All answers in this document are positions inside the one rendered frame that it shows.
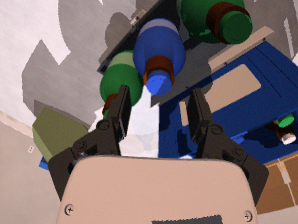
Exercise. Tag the brown glass bottle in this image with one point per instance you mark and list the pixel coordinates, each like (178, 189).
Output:
(285, 134)

